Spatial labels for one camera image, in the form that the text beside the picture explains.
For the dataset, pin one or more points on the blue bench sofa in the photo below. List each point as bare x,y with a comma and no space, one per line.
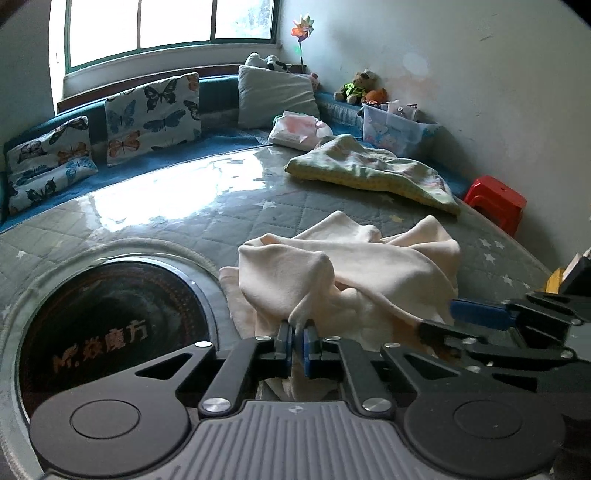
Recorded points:
218,102

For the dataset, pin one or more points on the teddy bear in green vest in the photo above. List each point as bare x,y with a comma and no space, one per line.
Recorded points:
354,91

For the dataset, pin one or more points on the yellow black cable holder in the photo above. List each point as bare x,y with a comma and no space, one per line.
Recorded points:
554,282

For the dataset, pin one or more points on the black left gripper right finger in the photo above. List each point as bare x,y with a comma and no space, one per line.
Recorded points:
455,420

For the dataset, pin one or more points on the colourful pinwheel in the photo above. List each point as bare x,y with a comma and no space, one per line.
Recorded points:
301,31

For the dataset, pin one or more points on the black white plush toy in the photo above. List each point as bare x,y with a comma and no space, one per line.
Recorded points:
271,62

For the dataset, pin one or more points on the grey quilted star table cover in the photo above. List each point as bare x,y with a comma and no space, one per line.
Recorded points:
206,207

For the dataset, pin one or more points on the pink white folded cloth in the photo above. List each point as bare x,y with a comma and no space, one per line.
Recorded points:
301,132

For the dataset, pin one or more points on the small butterfly cushion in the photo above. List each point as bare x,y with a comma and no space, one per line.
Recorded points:
40,168

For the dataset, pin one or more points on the red plastic stool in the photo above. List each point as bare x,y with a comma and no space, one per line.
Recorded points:
497,202

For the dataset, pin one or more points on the clear plastic storage box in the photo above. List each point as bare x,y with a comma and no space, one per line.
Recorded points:
403,137

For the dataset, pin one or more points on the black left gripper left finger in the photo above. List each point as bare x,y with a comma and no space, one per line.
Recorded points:
130,422

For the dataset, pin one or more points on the green floral folded blanket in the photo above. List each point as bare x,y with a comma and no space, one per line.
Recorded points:
344,161

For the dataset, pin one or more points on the black round cooktop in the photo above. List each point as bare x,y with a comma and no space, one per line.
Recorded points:
106,319

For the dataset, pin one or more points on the large butterfly cushion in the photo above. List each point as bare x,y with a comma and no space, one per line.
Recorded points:
152,117

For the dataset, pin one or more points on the grey plain cushion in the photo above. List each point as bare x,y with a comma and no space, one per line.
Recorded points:
263,94

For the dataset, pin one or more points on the orange plush toy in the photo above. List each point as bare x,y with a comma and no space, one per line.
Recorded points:
376,98

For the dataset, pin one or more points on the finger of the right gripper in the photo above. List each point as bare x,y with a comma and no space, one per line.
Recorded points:
478,348
537,308

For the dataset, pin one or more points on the cream fleece garment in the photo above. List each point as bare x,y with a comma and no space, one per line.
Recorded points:
349,279

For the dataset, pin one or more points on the window with green frame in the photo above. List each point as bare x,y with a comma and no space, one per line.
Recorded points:
102,30

